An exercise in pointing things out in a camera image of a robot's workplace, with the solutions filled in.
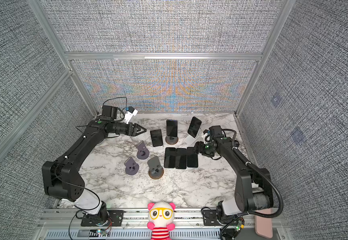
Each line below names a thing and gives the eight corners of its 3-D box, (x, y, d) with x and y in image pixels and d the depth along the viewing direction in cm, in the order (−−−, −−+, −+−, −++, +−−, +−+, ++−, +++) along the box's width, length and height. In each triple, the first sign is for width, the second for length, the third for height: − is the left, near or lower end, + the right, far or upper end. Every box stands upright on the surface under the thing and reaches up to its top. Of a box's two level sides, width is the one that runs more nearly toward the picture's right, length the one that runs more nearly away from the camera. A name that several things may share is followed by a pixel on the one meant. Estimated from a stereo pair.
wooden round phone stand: (150, 179, 88) (146, 169, 77) (151, 166, 93) (148, 155, 82) (163, 179, 88) (162, 169, 77) (164, 166, 93) (162, 155, 82)
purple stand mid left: (137, 159, 96) (135, 153, 91) (139, 146, 103) (138, 140, 97) (149, 159, 96) (147, 153, 91) (150, 146, 103) (149, 140, 97)
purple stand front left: (126, 173, 90) (122, 165, 82) (133, 164, 94) (129, 156, 86) (133, 177, 89) (129, 169, 80) (140, 168, 93) (137, 160, 84)
